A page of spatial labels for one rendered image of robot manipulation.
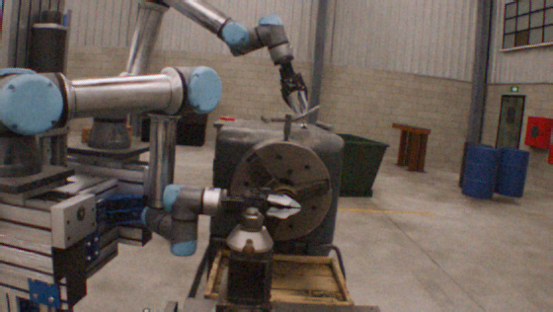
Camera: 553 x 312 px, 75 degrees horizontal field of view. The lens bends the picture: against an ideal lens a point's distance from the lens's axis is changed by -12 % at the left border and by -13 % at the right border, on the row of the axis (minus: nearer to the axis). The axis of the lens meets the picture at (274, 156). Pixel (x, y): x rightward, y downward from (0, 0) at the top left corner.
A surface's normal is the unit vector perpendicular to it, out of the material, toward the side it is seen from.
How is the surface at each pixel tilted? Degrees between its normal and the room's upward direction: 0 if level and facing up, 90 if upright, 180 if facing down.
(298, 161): 90
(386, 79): 90
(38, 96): 91
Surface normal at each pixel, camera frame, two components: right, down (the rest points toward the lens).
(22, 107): 0.64, 0.18
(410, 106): 0.04, 0.15
